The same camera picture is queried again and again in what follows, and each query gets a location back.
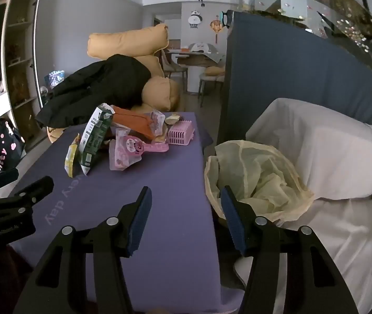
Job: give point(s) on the white sofa cover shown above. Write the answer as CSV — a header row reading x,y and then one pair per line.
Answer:
x,y
329,157

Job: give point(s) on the blue patterned gift bag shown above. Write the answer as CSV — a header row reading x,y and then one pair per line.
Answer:
x,y
55,78

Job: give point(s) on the clear plastic wrapper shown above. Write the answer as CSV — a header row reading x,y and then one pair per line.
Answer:
x,y
157,122

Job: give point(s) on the beige wrapper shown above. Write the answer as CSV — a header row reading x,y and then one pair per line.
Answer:
x,y
173,118

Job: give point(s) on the yellow beanbag sofa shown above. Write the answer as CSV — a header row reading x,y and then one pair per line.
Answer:
x,y
161,93

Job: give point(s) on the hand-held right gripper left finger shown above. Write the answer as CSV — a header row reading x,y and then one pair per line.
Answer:
x,y
138,222

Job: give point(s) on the dining table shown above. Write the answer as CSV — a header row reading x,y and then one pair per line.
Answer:
x,y
192,59

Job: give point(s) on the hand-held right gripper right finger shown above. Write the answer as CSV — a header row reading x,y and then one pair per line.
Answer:
x,y
235,224

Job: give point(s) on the orange box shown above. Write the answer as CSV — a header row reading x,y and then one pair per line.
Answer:
x,y
133,121

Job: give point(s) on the pink printed packet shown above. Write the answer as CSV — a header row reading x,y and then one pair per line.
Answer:
x,y
123,152

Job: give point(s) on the purple tablecloth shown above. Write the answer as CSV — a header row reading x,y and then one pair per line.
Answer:
x,y
172,186

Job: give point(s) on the white dome food cover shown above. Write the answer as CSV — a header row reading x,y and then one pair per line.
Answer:
x,y
204,47

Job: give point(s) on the open shelf unit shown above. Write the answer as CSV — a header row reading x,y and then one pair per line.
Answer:
x,y
19,55

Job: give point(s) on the green snack packet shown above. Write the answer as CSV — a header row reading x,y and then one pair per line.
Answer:
x,y
91,137

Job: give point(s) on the small yellow packet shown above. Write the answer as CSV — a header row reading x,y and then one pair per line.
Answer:
x,y
71,160

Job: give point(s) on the black jacket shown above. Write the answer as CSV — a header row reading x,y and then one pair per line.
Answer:
x,y
97,88

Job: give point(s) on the grey dining chair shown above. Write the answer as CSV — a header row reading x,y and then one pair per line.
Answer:
x,y
210,80
174,68

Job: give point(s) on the pink flat pack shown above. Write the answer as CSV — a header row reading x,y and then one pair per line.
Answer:
x,y
154,146

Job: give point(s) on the pink plastic basket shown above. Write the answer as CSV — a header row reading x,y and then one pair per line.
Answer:
x,y
181,132

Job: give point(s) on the yellow chair cushion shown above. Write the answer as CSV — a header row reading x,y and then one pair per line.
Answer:
x,y
214,71

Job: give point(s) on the panda wall clock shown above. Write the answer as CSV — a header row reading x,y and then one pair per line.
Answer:
x,y
195,19

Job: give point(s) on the black tank cabinet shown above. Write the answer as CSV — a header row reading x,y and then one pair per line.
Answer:
x,y
226,98

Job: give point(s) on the orange hanging wall ornament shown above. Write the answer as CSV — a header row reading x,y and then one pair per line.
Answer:
x,y
216,25

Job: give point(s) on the long yellow cushion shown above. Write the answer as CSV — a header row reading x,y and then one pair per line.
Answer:
x,y
127,41

